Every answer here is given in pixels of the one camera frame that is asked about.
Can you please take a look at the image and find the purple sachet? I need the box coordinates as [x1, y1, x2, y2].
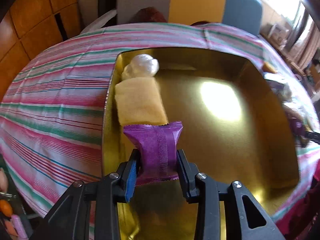
[123, 121, 183, 186]
[289, 118, 305, 137]

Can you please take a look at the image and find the white cotton ball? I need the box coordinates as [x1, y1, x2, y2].
[121, 54, 159, 80]

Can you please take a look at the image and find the gold metal tray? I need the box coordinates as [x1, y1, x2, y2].
[101, 47, 301, 240]

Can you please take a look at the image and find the striped bed sheet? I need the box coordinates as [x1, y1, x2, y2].
[1, 23, 319, 222]

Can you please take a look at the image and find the grey yellow blue headboard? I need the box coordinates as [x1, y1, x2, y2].
[117, 0, 263, 35]

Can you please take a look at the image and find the dark red pillow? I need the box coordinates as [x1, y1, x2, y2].
[130, 7, 167, 23]

